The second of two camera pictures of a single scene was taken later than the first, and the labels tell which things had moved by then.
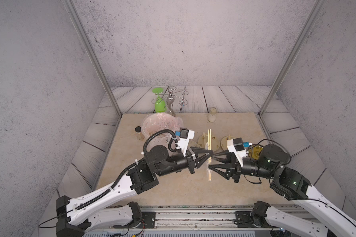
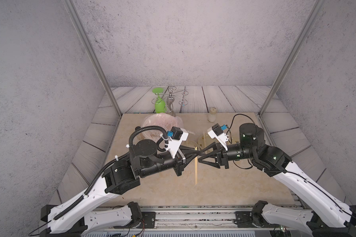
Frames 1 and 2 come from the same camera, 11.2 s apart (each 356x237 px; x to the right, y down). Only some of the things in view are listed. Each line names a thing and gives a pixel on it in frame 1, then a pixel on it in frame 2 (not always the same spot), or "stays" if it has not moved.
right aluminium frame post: x=308 y=21 stays
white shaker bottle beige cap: x=212 y=116 stays
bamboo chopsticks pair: x=209 y=148 -> x=196 y=148
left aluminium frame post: x=70 y=8 stays
